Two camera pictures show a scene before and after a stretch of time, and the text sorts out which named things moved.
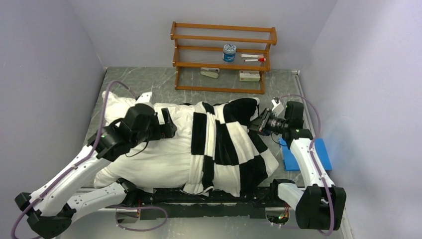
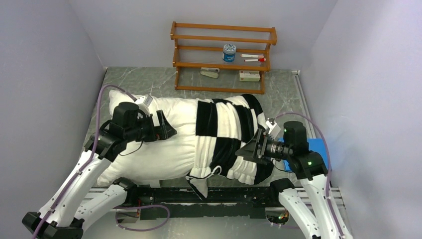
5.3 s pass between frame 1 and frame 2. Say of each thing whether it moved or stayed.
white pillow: moved
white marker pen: stayed
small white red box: stayed
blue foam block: stayed
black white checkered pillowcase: moved
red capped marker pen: stayed
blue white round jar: stayed
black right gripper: moved
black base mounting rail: stayed
